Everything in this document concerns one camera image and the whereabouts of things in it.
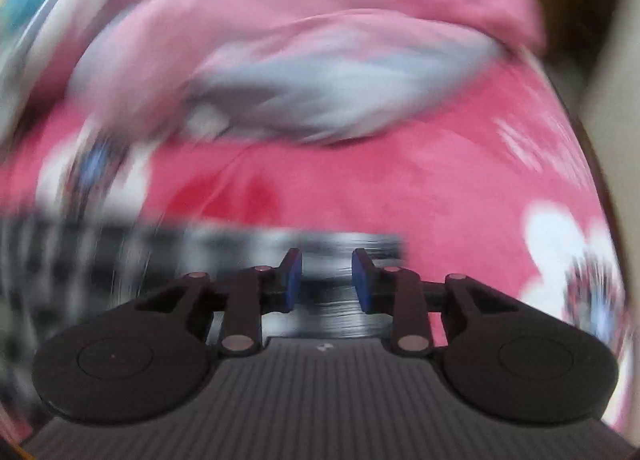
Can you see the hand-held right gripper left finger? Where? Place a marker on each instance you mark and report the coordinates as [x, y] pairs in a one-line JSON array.
[[294, 285]]

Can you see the pink printed quilt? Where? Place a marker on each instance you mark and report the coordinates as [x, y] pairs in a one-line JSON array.
[[300, 14]]

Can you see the pink floral blanket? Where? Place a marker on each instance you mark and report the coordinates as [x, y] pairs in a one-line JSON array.
[[400, 190]]

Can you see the black white plaid shirt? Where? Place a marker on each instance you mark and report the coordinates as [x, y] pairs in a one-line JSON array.
[[150, 260]]

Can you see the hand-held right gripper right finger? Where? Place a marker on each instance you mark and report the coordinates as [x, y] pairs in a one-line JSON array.
[[361, 285]]

